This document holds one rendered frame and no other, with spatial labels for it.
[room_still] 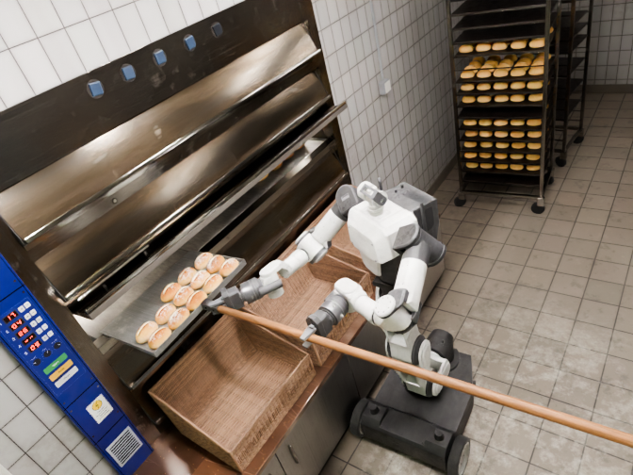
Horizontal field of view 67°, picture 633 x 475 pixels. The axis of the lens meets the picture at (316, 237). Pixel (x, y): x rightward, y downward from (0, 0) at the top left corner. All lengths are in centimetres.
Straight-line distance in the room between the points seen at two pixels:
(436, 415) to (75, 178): 198
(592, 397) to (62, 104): 278
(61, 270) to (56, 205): 24
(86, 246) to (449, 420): 187
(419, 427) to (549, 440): 64
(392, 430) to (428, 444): 19
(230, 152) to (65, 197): 81
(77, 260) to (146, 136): 55
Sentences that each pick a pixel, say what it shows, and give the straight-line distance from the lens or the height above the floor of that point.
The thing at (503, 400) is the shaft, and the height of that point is 122.
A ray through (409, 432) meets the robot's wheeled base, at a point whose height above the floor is 19.
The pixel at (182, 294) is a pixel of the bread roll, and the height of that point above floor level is 124.
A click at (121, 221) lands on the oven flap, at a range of 205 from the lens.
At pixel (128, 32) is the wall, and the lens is 206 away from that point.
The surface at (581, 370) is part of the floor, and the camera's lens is 310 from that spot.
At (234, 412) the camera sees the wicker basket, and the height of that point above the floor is 59.
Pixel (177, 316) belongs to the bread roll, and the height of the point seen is 124.
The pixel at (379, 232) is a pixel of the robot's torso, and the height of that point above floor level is 139.
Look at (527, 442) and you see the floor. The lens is 281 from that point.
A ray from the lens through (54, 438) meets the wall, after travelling 221.
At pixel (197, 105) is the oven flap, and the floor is 180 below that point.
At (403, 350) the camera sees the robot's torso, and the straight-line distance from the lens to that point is 227.
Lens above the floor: 240
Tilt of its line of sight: 34 degrees down
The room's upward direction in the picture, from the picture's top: 16 degrees counter-clockwise
